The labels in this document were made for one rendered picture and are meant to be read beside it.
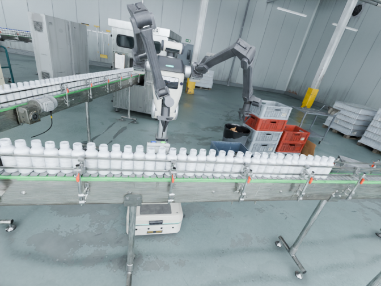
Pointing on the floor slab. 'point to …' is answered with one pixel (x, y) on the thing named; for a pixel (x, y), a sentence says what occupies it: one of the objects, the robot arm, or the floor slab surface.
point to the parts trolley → (314, 120)
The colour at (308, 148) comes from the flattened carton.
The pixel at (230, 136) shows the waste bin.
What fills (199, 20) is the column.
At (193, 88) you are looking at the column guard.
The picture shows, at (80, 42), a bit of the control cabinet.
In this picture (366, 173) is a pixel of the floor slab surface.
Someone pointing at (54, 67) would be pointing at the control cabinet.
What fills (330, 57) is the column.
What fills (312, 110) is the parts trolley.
